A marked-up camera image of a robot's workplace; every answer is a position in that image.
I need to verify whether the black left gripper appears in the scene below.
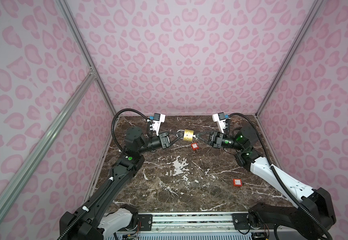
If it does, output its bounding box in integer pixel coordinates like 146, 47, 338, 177
137, 131, 182, 156

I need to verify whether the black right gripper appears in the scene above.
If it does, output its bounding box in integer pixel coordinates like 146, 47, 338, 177
197, 130, 246, 151

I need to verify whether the brass padlock silver shackle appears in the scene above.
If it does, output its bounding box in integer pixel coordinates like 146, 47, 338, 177
176, 130, 195, 142

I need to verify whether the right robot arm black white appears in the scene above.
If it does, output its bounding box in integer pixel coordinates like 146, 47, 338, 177
195, 125, 336, 240

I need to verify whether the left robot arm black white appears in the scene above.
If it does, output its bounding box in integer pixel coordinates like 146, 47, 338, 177
59, 127, 183, 240

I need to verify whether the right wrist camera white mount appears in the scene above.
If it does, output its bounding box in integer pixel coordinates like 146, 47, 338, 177
212, 112, 230, 135

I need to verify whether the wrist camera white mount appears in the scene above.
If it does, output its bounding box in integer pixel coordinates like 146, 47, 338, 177
147, 113, 166, 137
212, 112, 230, 135

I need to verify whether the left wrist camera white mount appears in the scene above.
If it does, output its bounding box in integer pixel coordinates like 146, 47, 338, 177
147, 113, 166, 137

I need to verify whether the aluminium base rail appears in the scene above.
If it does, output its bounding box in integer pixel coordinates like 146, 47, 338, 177
99, 209, 303, 240

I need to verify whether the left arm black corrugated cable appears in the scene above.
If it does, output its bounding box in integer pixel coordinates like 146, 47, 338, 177
57, 108, 151, 240

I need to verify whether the right corner aluminium post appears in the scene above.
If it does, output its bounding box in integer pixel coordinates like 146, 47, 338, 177
255, 0, 326, 119

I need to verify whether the corner aluminium post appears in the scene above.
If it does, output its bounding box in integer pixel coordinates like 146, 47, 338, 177
255, 0, 326, 119
55, 0, 116, 116

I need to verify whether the left corner aluminium post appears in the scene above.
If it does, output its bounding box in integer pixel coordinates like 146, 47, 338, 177
55, 0, 116, 116

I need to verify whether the left diagonal aluminium frame bar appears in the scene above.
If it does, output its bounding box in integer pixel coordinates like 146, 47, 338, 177
0, 72, 97, 225

